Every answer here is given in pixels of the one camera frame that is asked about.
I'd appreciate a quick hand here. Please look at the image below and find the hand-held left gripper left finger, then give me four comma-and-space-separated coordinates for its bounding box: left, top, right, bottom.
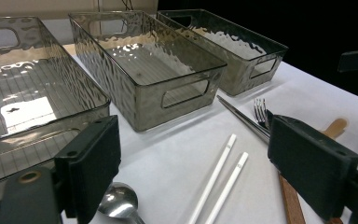
54, 115, 122, 224

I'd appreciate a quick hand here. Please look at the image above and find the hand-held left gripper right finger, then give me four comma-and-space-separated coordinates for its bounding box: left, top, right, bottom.
267, 114, 358, 221

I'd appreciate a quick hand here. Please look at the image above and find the metal spoon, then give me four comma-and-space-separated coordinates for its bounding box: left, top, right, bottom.
97, 181, 147, 224

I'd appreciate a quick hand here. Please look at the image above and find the wooden spoon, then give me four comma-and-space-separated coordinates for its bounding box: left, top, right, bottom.
321, 117, 350, 140

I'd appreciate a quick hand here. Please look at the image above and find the metal chopstick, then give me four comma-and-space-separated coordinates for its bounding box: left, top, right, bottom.
229, 106, 271, 146
216, 94, 271, 141

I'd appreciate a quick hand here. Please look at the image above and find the metal fork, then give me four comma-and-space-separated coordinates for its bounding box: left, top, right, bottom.
253, 98, 274, 130

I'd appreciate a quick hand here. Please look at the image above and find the white chopstick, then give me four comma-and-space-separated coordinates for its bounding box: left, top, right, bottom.
187, 133, 238, 224
204, 151, 250, 224

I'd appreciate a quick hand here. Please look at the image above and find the smoky clear plastic bin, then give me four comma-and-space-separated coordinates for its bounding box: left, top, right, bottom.
68, 10, 228, 133
0, 16, 112, 209
156, 8, 290, 97

